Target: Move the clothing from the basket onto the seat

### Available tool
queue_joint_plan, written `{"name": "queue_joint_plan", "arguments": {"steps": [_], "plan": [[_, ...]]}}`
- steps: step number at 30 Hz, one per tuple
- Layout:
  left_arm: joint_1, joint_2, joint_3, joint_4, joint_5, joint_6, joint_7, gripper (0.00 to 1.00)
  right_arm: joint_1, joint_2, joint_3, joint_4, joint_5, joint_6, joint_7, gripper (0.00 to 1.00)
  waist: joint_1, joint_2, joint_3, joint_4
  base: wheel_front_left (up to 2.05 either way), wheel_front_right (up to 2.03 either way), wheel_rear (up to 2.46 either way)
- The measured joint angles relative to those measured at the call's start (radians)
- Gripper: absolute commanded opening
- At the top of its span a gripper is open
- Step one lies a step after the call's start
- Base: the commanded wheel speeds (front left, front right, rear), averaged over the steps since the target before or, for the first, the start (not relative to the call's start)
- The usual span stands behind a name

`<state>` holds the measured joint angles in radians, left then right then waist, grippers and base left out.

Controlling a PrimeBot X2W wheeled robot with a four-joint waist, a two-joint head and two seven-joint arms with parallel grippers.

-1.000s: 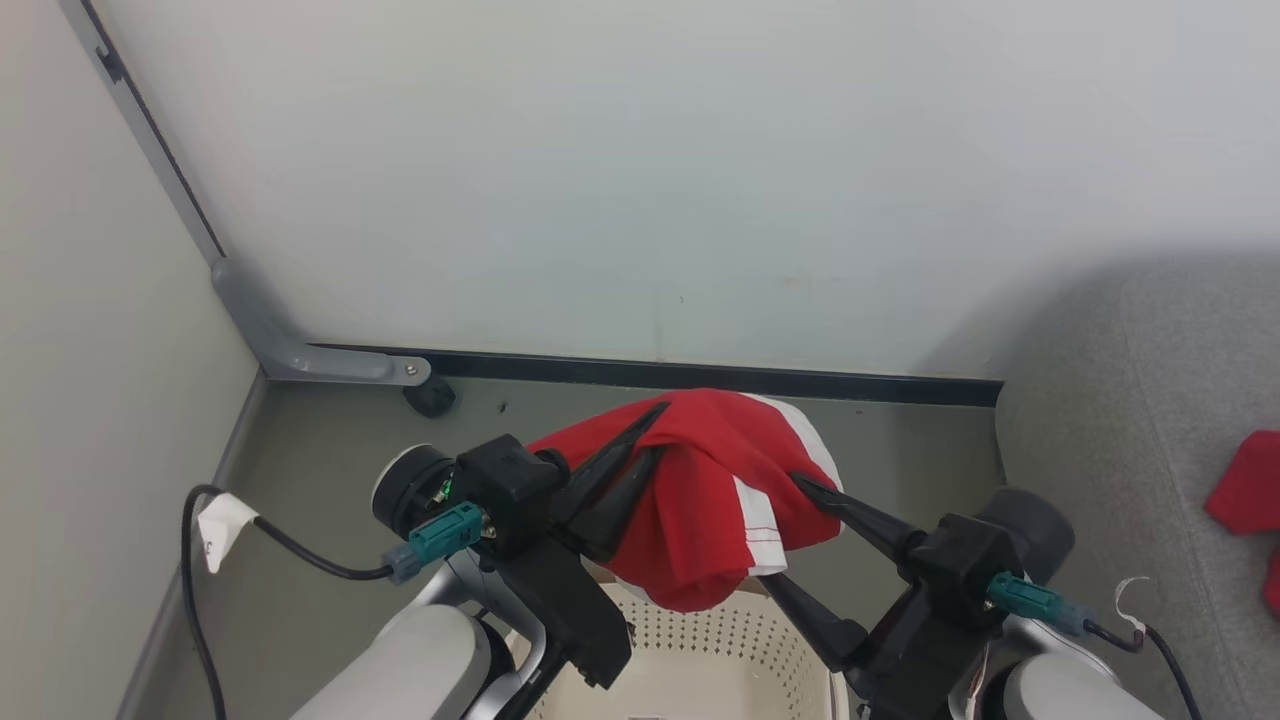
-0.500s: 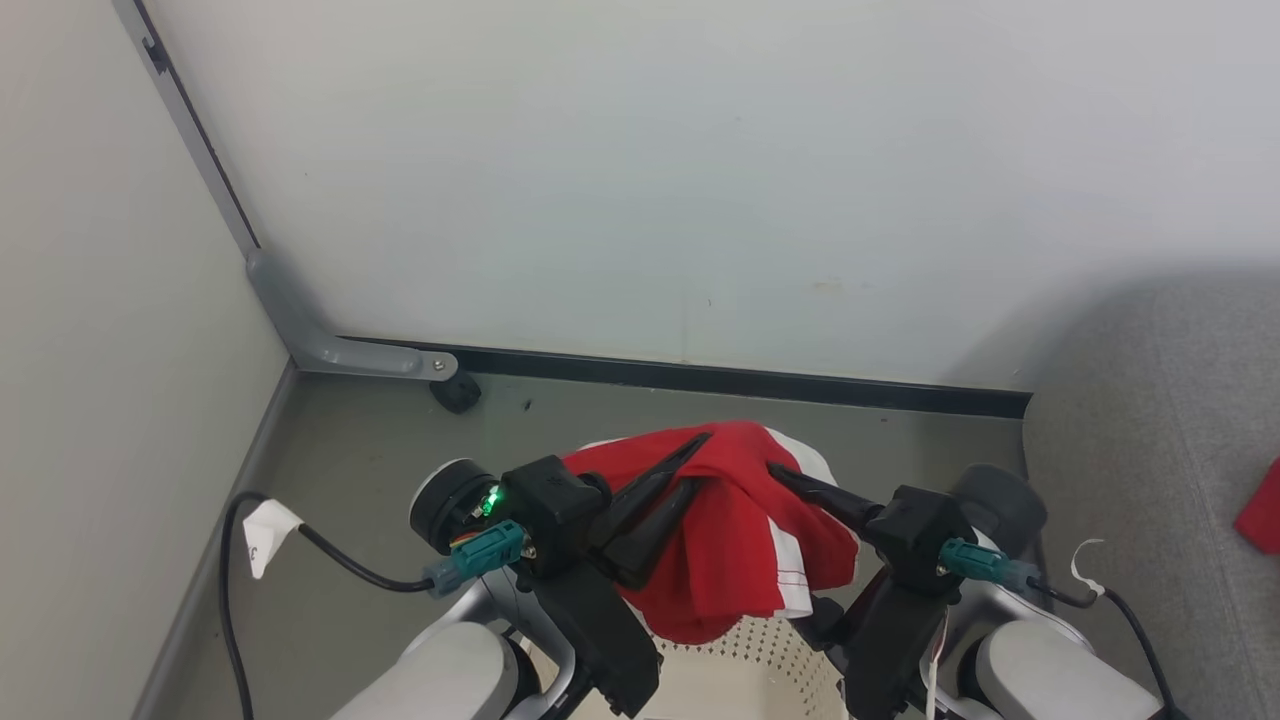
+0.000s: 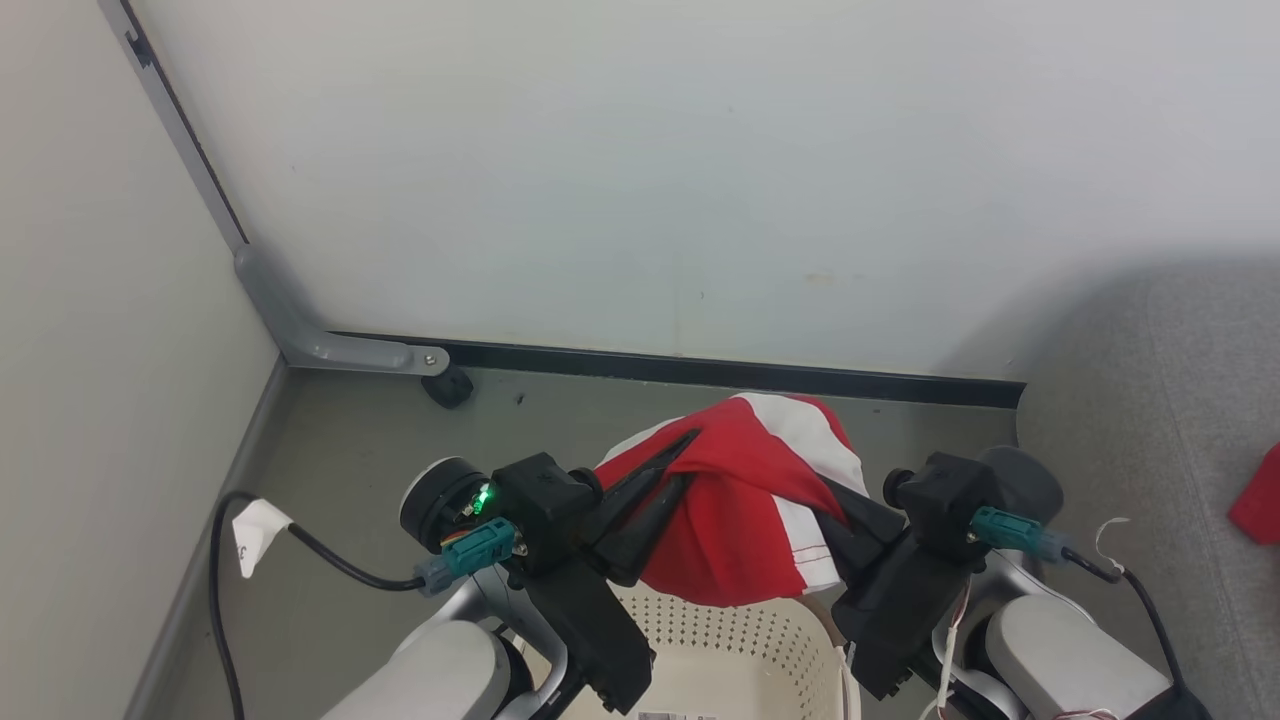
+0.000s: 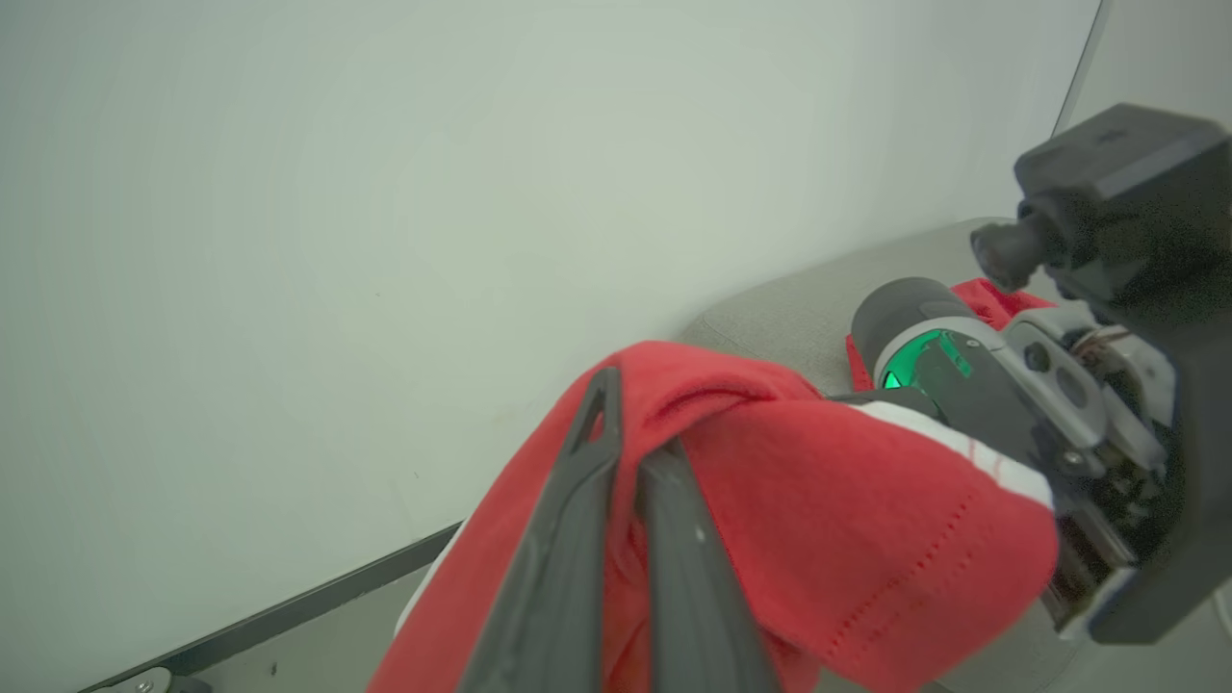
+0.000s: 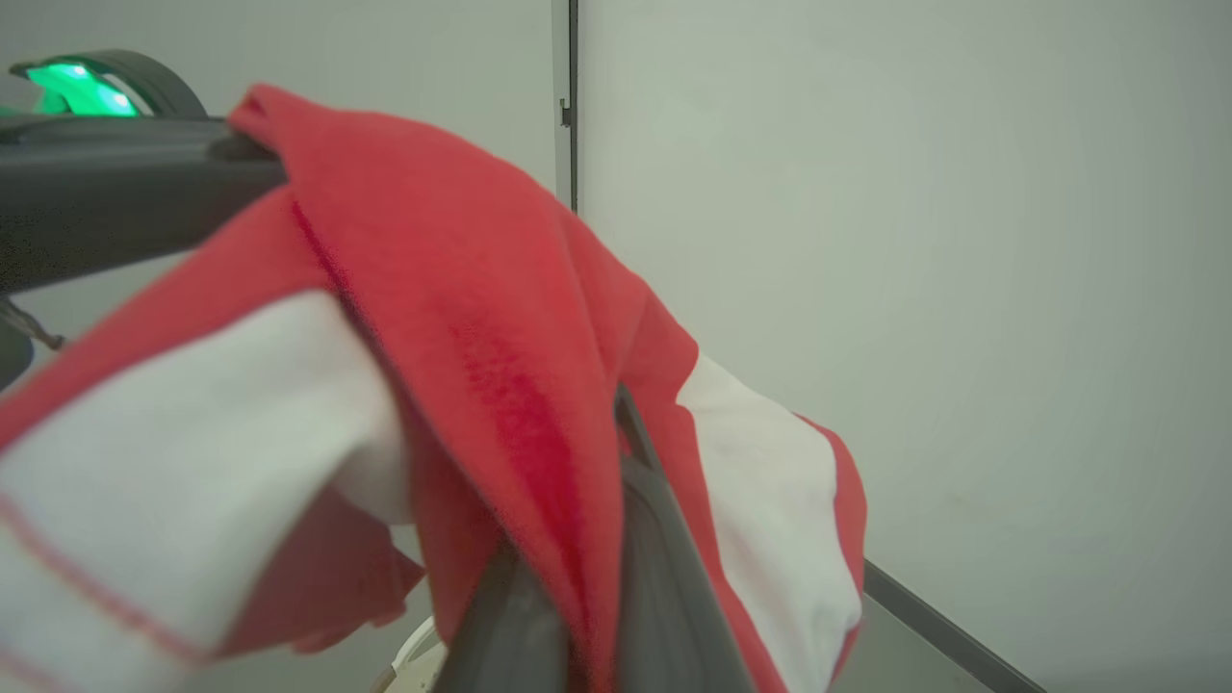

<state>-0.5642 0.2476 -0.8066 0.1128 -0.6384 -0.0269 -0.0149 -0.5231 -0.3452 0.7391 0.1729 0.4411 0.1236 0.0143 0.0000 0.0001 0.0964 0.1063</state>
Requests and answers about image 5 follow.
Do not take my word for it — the grey vertical wall strip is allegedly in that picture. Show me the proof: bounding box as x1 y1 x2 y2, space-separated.
551 0 580 215

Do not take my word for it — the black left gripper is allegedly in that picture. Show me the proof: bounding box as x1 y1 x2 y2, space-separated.
0 48 288 296

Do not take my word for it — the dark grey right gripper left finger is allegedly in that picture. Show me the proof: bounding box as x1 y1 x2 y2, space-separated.
431 539 577 693

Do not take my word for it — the dark grey skirting board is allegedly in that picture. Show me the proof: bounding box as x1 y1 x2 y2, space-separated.
860 561 1050 693

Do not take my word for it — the red and white garment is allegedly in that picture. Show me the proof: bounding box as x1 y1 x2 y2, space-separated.
0 82 868 693

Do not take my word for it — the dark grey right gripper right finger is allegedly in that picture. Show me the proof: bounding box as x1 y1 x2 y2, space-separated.
612 383 758 693

